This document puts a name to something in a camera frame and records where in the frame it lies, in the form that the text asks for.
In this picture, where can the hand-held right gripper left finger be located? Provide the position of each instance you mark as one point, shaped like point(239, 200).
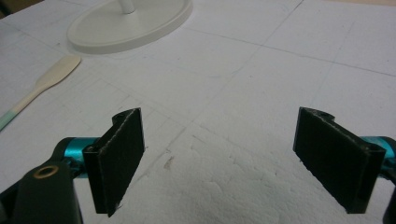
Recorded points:
point(116, 161)

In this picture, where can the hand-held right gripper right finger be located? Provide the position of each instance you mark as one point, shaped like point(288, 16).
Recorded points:
point(336, 158)

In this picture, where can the white round stand base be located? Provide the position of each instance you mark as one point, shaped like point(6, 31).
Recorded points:
point(130, 26)

